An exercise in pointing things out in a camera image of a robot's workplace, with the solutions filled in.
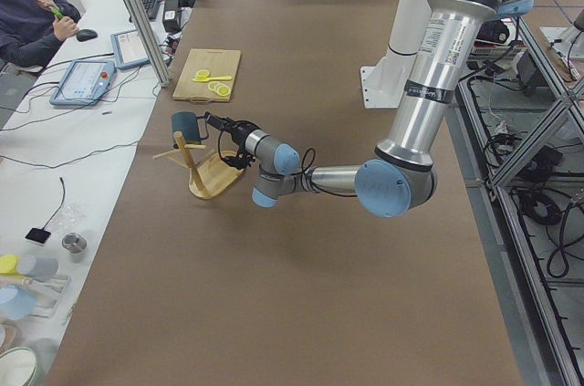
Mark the black computer mouse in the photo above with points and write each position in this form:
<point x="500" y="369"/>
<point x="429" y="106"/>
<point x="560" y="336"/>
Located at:
<point x="84" y="35"/>

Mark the blue teach pendant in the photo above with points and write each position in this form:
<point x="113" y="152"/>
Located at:
<point x="84" y="83"/>
<point x="128" y="50"/>

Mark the black power adapter box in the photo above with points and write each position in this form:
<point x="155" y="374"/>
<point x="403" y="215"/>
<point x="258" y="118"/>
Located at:
<point x="172" y="16"/>

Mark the bamboo mug tree rack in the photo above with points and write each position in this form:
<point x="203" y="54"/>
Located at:
<point x="209" y="177"/>

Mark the green rimmed white bowl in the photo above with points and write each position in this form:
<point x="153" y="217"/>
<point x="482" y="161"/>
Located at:
<point x="20" y="367"/>

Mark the grey cup on rack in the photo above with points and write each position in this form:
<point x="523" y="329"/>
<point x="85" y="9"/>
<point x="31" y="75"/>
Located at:
<point x="40" y="268"/>

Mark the yellow cup on rack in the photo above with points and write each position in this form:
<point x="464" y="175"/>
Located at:
<point x="8" y="265"/>

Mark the aluminium frame post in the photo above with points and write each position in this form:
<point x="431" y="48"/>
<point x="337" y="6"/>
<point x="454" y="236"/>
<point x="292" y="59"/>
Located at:
<point x="150" y="44"/>

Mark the blue teach pendant far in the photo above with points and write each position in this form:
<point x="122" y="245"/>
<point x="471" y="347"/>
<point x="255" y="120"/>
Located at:
<point x="128" y="50"/>

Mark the person in dark sweater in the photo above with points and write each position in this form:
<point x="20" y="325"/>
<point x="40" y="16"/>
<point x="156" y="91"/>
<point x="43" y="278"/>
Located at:
<point x="33" y="31"/>

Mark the bamboo cutting board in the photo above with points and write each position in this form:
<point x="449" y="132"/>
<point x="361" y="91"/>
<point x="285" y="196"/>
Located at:
<point x="202" y="63"/>

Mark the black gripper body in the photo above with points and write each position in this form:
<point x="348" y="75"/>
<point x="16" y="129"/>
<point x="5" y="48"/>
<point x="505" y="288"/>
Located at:
<point x="236" y="131"/>

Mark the small black device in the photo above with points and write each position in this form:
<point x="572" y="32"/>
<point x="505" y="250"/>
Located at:
<point x="38" y="235"/>

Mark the small steel cup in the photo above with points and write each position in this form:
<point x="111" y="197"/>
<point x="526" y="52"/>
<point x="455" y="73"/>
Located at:
<point x="76" y="246"/>

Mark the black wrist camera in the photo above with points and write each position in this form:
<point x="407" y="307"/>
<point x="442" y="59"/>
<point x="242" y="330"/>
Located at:
<point x="239" y="161"/>

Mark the yellow plastic knife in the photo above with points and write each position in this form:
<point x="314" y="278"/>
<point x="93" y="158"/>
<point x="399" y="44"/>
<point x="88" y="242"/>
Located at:
<point x="209" y="79"/>

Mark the light blue cup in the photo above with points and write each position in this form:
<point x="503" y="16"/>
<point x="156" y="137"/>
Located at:
<point x="16" y="302"/>

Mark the blue teach pendant near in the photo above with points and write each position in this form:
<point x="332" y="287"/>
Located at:
<point x="84" y="83"/>

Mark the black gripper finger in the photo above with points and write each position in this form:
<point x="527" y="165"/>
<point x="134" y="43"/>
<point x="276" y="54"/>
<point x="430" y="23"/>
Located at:
<point x="216" y="124"/>
<point x="209" y="116"/>

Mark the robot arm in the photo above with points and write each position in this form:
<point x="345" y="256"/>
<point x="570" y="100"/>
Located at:
<point x="401" y="176"/>

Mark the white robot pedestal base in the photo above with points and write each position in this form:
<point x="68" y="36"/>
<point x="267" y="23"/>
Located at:
<point x="382" y="85"/>

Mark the dark teal HOME mug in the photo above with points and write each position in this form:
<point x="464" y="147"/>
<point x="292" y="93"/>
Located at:
<point x="186" y="123"/>

